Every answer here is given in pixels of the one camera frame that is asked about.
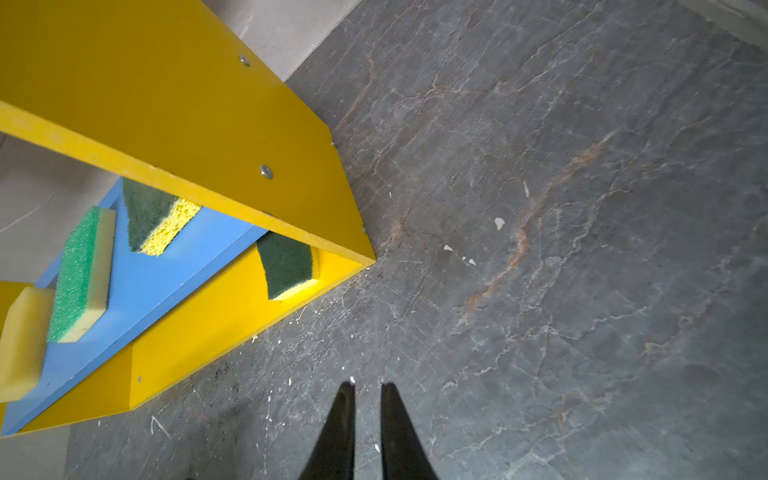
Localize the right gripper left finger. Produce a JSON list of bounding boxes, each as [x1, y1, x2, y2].
[[299, 381, 356, 480]]

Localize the dark green sponge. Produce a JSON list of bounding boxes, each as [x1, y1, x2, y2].
[[123, 178, 202, 256], [256, 232, 320, 301]]

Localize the bright green sponge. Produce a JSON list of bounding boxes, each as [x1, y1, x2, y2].
[[47, 207, 117, 343]]

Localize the yellow sponge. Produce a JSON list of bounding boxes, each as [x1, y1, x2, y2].
[[1, 281, 55, 403]]

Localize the yellow shelf pink blue boards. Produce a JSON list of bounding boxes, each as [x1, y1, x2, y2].
[[1, 1, 375, 436]]

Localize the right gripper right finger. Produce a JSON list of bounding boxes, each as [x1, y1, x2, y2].
[[380, 383, 437, 480]]

